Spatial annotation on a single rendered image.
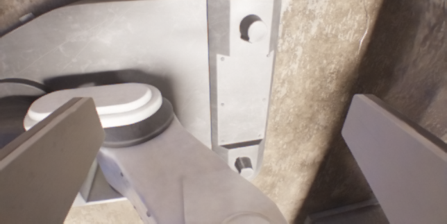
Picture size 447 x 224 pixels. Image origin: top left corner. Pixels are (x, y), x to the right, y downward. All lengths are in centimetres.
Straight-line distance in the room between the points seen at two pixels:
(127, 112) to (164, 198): 14
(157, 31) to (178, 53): 6
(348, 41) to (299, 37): 19
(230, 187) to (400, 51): 92
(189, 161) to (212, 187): 6
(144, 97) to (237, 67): 21
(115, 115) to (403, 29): 96
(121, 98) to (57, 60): 19
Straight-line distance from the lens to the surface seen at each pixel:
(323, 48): 80
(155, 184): 29
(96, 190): 49
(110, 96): 38
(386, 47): 100
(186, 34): 45
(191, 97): 51
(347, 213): 167
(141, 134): 34
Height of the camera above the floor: 61
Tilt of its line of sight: 57 degrees down
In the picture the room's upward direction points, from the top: 156 degrees clockwise
